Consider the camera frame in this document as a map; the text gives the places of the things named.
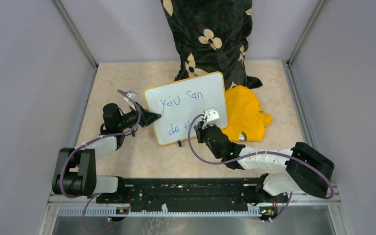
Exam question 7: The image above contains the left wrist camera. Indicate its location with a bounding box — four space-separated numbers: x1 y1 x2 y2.
124 91 137 110

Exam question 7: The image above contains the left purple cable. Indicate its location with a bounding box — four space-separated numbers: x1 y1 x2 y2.
60 89 142 235

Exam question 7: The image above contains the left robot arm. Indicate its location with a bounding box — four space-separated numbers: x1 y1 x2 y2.
52 103 161 203

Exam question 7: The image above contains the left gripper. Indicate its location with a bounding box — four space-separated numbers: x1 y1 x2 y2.
117 101 161 130

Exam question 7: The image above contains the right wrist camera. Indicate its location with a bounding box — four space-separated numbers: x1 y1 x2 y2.
201 108 220 129

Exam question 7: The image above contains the yellow t-shirt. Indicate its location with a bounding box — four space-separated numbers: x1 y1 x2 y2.
222 86 273 141

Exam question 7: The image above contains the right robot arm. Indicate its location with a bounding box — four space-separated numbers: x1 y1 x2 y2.
193 121 335 202

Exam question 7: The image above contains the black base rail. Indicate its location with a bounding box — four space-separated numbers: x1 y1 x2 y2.
96 177 287 214

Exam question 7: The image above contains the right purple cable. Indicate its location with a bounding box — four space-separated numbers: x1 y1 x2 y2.
187 113 335 199

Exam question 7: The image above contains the purple cable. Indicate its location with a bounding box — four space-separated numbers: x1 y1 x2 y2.
187 113 335 199
60 89 142 235

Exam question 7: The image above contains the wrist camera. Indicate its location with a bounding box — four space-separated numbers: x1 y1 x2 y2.
201 108 220 129
124 91 137 110

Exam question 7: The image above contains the black floral blanket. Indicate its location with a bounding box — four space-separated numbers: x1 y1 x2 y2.
161 0 262 90

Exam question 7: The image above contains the yellow-framed whiteboard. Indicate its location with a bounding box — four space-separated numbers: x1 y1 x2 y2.
144 72 228 145

